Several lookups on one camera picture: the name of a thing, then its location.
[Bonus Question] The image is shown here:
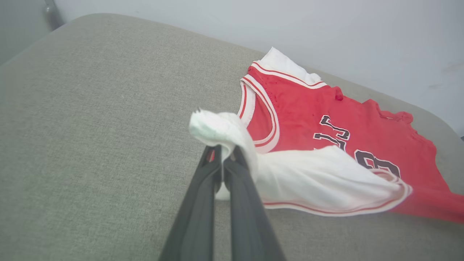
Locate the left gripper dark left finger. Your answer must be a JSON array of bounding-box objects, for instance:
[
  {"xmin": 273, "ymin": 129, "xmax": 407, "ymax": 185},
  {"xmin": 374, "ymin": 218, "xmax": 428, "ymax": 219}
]
[{"xmin": 158, "ymin": 144, "xmax": 223, "ymax": 261}]

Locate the red and white basketball jersey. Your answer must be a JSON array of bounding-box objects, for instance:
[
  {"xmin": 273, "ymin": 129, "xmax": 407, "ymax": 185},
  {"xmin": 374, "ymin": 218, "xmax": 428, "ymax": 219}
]
[{"xmin": 188, "ymin": 46, "xmax": 464, "ymax": 224}]

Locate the grey metal pole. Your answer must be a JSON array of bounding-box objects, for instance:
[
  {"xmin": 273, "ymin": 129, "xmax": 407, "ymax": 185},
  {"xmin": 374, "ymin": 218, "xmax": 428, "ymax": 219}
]
[{"xmin": 43, "ymin": 0, "xmax": 65, "ymax": 31}]

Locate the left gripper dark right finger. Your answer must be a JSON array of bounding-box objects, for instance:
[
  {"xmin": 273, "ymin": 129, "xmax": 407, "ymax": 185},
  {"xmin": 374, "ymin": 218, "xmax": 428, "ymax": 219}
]
[{"xmin": 223, "ymin": 145, "xmax": 287, "ymax": 261}]

